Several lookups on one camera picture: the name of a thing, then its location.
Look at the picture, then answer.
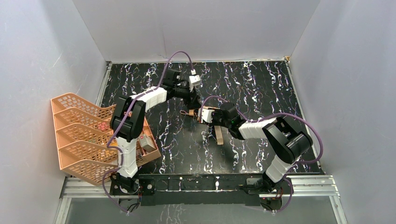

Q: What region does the beige and black folding umbrella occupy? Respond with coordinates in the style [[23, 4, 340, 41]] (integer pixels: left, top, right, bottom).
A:
[[180, 106, 224, 145]]

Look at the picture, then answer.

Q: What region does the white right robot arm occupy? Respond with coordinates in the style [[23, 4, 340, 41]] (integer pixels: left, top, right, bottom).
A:
[[203, 103, 313, 192]]

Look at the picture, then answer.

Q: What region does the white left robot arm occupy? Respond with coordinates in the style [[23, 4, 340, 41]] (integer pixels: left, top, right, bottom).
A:
[[110, 69, 201, 194]]

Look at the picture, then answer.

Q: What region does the grey box in organizer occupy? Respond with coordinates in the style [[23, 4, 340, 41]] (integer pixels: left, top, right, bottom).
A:
[[138, 133, 157, 153]]

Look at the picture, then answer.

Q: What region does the orange plastic file organizer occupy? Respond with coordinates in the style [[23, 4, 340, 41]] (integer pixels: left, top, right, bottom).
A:
[[50, 92, 162, 187]]

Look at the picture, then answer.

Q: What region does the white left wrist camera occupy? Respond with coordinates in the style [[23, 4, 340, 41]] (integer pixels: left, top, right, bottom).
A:
[[188, 69, 201, 92]]

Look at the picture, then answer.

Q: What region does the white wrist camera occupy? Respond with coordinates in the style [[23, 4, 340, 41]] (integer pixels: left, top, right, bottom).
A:
[[188, 69, 201, 92], [200, 108, 215, 124]]

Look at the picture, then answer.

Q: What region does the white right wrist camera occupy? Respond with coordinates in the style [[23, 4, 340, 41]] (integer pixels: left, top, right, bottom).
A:
[[200, 108, 215, 124]]

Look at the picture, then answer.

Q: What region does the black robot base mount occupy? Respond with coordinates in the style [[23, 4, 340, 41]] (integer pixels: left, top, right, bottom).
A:
[[109, 174, 290, 210]]

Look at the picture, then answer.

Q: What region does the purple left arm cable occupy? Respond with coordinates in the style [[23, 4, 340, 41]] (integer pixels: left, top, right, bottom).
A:
[[101, 50, 197, 214]]

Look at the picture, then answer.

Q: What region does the aluminium frame rail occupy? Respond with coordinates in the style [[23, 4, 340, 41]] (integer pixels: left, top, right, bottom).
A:
[[56, 175, 348, 224]]

